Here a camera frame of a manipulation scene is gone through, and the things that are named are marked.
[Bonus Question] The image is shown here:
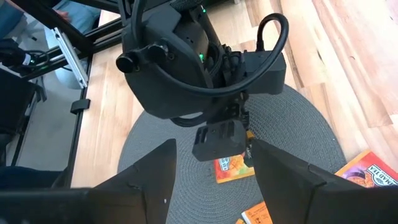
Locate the red tea packet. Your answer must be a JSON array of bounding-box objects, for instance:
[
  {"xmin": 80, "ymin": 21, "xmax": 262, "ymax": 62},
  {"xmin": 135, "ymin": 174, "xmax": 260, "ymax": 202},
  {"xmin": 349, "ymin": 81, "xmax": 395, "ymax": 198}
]
[{"xmin": 335, "ymin": 150, "xmax": 398, "ymax": 189}]

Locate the black power adapter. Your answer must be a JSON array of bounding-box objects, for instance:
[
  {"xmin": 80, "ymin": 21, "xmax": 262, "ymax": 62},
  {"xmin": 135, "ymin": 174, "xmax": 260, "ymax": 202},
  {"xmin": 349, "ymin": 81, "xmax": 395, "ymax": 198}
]
[{"xmin": 0, "ymin": 39, "xmax": 50, "ymax": 75}]

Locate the silver metal bracket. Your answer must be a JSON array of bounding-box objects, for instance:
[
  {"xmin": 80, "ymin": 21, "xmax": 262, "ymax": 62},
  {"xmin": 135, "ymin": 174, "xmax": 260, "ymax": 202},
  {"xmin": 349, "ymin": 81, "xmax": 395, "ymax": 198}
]
[{"xmin": 52, "ymin": 27, "xmax": 90, "ymax": 90}]

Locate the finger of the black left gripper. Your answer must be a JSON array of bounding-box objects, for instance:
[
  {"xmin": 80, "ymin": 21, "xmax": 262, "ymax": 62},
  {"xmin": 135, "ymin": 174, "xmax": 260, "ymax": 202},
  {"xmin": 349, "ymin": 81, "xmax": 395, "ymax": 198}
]
[{"xmin": 192, "ymin": 119, "xmax": 248, "ymax": 162}]

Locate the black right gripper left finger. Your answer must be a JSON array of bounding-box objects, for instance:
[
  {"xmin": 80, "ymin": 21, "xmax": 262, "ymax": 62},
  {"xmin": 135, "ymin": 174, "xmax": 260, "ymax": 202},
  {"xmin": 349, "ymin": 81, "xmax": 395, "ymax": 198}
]
[{"xmin": 0, "ymin": 139, "xmax": 177, "ymax": 224}]

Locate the person's hand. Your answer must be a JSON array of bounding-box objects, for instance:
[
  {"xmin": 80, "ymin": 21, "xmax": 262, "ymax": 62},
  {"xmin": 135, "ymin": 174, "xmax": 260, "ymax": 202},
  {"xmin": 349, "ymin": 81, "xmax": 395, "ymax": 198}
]
[{"xmin": 55, "ymin": 9, "xmax": 72, "ymax": 22}]

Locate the person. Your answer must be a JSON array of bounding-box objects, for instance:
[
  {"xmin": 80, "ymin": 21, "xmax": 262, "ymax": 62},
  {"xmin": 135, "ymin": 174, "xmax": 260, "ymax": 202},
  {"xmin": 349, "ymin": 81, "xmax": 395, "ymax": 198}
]
[{"xmin": 0, "ymin": 0, "xmax": 102, "ymax": 40}]

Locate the orange mango tea packet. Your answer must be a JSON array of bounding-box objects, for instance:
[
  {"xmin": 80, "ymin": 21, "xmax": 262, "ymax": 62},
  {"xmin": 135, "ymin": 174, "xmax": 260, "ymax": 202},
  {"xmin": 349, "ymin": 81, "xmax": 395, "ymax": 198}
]
[{"xmin": 213, "ymin": 151, "xmax": 256, "ymax": 184}]

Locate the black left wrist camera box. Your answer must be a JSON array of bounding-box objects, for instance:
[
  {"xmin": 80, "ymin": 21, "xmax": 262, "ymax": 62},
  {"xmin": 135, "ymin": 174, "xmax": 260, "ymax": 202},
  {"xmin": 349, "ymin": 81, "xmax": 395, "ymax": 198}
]
[{"xmin": 244, "ymin": 51, "xmax": 287, "ymax": 96}]

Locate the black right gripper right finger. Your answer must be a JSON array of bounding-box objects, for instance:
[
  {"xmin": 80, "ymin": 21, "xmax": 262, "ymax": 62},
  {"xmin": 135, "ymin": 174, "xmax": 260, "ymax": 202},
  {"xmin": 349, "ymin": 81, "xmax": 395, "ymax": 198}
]
[{"xmin": 251, "ymin": 138, "xmax": 398, "ymax": 224}]

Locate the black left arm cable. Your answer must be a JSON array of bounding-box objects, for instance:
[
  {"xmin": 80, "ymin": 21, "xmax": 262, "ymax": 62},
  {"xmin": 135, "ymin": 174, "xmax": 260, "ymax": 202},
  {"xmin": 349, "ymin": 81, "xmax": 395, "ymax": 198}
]
[{"xmin": 130, "ymin": 0, "xmax": 290, "ymax": 128}]

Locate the black table frame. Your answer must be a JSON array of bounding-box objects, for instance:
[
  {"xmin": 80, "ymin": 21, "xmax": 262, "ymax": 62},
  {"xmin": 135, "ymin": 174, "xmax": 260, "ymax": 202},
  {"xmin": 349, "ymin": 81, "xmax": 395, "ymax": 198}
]
[{"xmin": 12, "ymin": 0, "xmax": 125, "ymax": 188}]

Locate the round grey woven placemat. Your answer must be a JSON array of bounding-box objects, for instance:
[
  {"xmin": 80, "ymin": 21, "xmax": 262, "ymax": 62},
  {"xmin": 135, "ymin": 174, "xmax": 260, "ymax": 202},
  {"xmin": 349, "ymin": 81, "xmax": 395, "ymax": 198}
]
[{"xmin": 117, "ymin": 83, "xmax": 348, "ymax": 224}]

